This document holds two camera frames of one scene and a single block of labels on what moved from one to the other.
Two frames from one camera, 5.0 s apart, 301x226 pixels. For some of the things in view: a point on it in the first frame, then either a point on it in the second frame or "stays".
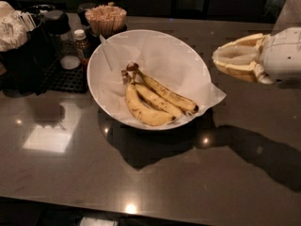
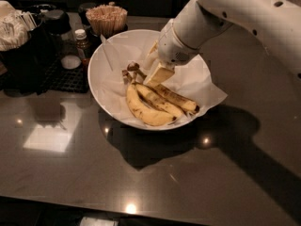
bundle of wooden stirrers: (106, 20) stays
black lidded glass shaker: (57, 24) stays
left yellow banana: (145, 112) stays
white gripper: (283, 56) → (170, 49)
